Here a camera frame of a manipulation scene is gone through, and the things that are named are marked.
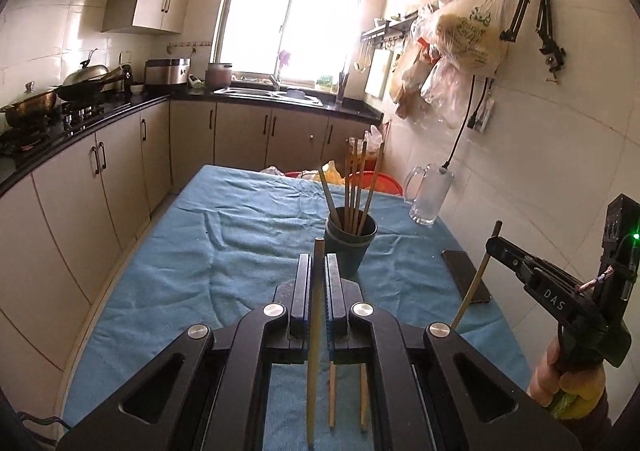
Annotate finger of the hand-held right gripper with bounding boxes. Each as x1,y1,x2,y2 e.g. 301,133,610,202
485,235,594,295

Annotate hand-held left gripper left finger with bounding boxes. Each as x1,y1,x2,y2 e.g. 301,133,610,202
57,253,313,451

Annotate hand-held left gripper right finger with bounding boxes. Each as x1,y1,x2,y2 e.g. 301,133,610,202
325,253,583,451

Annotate dark perforated utensil holder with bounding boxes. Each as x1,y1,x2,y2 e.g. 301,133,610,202
324,206,378,278

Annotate bunch of wooden chopsticks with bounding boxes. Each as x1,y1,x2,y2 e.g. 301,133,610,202
318,136,385,236

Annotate person's right hand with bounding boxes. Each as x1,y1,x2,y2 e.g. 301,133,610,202
527,333,608,420

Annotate black smartphone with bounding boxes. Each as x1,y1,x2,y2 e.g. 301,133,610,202
441,249,492,305

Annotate blue tablecloth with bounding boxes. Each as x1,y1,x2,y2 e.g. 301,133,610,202
62,164,533,451

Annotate glass mug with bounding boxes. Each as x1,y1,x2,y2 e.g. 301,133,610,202
402,164,455,227

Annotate red plastic basin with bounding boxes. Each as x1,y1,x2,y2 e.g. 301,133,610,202
344,171,403,197

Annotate yellow plastic bag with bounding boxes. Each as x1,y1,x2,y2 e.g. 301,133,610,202
320,160,347,184

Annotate white plastic bag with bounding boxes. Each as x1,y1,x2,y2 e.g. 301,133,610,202
361,125,385,157

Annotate steel kitchen sink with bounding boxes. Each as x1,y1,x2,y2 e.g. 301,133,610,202
215,87,324,107

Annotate hanging plastic bag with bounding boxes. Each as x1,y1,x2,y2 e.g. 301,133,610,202
432,0,510,78
389,6,471,128

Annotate white cutting board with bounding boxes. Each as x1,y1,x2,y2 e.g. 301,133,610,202
365,47,396,98

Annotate brown cooking pot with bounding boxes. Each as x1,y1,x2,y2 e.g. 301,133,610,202
206,62,234,89

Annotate black kitchen countertop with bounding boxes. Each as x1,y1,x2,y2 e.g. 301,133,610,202
0,88,386,187

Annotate beige kitchen base cabinets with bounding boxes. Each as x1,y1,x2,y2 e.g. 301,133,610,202
0,96,386,412

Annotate steel rice cooker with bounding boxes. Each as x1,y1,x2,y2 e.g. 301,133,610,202
145,58,192,87

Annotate kitchen window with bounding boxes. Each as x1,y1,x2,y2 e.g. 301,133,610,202
210,0,376,87

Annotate black gas stove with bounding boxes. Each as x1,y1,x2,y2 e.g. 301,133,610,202
0,100,108,154

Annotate black wok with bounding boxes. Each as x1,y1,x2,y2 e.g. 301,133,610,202
55,65,132,102

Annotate steel wok lid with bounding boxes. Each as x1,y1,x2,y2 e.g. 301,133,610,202
62,48,109,86

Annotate steel pan with glass lid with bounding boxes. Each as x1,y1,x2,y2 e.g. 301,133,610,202
0,81,58,128

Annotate black power cable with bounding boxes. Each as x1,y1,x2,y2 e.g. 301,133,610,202
439,74,493,173

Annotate black wall shelf rack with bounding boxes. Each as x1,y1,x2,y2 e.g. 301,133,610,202
360,11,421,49

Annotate black floor cable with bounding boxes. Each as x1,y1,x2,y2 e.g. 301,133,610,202
17,410,71,433

